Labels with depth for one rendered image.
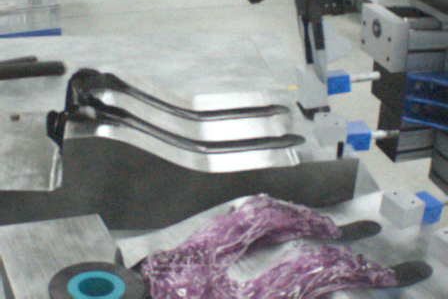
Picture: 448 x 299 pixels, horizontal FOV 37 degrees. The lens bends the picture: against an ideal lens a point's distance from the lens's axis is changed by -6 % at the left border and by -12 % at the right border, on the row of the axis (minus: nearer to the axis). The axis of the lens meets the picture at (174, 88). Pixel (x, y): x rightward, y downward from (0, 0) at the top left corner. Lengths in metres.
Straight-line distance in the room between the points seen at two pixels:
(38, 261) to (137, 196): 0.27
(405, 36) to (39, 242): 0.76
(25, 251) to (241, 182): 0.33
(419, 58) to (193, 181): 0.53
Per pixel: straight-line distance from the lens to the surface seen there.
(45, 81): 1.45
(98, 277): 0.59
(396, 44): 1.22
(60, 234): 0.71
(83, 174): 0.89
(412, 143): 1.32
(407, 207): 0.84
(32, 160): 0.98
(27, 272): 0.66
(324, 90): 1.05
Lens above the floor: 1.29
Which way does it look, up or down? 20 degrees down
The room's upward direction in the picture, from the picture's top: straight up
